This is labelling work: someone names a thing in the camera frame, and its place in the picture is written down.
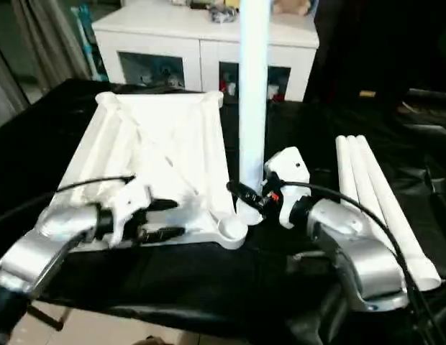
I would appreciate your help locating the white plastic table top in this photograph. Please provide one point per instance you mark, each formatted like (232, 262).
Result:
(165, 136)

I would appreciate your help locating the white plastic table leg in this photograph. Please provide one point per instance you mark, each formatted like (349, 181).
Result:
(251, 90)
(346, 169)
(390, 201)
(363, 179)

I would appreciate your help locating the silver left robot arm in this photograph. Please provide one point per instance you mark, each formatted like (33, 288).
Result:
(28, 258)

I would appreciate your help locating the black plastic mat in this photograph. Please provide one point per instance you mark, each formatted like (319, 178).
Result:
(190, 280)

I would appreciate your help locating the white small bottle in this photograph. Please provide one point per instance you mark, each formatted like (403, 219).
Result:
(273, 91)
(231, 88)

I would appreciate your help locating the black metal stand leg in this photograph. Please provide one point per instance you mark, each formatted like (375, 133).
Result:
(46, 318)

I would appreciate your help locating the yellow label sticker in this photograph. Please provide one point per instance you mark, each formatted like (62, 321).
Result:
(367, 94)

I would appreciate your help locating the teal white pole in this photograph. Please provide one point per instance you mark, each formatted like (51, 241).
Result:
(88, 50)

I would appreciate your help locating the white glass-door cabinet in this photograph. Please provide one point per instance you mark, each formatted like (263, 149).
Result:
(172, 28)

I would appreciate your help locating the black tall cabinet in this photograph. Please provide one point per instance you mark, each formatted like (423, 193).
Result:
(352, 43)

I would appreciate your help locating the black white crumpled bundle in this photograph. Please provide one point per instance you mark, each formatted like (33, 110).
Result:
(223, 15)

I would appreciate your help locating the tan plush toy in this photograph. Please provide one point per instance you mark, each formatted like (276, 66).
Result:
(291, 6)

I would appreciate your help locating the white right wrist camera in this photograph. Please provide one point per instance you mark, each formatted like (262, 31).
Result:
(287, 165)

